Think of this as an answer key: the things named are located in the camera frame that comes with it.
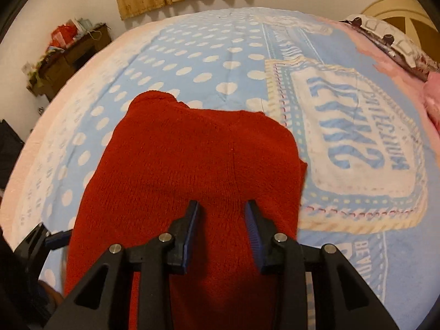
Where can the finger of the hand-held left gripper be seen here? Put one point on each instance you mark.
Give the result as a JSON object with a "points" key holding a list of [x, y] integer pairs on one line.
{"points": [[58, 240]]}

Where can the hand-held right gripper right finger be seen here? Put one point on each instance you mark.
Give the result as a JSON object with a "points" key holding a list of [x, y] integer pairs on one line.
{"points": [[256, 240]]}

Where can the cream and brown headboard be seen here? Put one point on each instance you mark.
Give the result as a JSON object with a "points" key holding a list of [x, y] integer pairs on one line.
{"points": [[405, 13]]}

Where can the blue polka dot blanket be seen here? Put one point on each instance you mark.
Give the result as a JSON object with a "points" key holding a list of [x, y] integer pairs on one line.
{"points": [[206, 55]]}

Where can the brown wooden shelf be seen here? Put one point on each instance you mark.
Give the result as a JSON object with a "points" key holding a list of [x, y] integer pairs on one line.
{"points": [[68, 58]]}

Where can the pale plastic bag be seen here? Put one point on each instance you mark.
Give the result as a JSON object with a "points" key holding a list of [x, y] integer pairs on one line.
{"points": [[82, 26]]}

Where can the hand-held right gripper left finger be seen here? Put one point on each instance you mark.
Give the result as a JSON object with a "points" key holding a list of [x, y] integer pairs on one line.
{"points": [[190, 240]]}

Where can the pink pillow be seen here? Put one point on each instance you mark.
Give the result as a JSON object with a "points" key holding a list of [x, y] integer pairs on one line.
{"points": [[433, 99]]}

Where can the red knitted sweater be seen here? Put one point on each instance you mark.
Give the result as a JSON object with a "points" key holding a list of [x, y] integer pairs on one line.
{"points": [[189, 151]]}

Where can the black and white patterned pillow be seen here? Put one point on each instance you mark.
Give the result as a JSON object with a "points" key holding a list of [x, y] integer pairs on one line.
{"points": [[395, 44]]}

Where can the dark furniture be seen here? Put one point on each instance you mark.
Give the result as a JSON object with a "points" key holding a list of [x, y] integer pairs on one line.
{"points": [[10, 147]]}

